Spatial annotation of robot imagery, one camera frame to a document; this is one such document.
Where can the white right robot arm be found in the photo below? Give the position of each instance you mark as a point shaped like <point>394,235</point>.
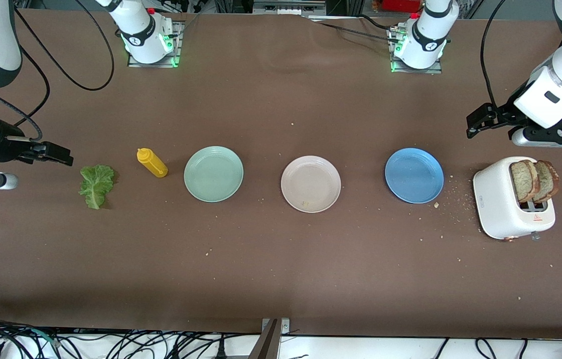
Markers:
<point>139,30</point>

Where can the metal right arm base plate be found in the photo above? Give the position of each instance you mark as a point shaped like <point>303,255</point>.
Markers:
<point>136,64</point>

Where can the light green plate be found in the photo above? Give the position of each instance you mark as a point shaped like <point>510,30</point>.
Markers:
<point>213,174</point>

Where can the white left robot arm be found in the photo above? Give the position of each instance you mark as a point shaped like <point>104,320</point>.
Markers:
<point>428,40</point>

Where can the silver table edge bracket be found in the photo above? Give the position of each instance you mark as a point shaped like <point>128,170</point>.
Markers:
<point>285,326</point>

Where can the red box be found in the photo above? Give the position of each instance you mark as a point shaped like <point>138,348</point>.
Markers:
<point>400,5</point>

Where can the black power plug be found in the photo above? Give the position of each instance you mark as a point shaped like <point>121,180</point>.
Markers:
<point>221,350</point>

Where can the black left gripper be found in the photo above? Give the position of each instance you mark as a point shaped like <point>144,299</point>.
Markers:
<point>502,114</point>

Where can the grey metal rack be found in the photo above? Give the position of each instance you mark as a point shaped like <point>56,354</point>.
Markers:
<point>288,7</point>

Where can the green lettuce leaf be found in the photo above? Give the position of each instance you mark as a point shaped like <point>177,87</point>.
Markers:
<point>95,184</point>

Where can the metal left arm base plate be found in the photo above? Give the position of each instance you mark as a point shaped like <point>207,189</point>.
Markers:
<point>410,70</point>

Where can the yellow mustard squeeze bottle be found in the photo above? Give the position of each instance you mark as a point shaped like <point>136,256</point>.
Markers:
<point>154,165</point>

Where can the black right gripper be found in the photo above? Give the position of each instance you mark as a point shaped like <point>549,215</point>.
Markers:
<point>10,143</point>

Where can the white toaster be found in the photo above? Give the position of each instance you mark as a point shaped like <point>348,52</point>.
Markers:
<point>495,199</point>

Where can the beige plate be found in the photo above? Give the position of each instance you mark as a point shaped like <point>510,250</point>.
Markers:
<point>311,182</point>

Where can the dark metal bar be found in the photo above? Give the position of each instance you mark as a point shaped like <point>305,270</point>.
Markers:
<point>266,344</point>

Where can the blue plate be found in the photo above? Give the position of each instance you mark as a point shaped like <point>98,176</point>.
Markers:
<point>414,175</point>

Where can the brown bread slice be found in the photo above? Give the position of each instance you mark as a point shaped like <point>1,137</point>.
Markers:
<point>549,182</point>
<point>522,180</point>

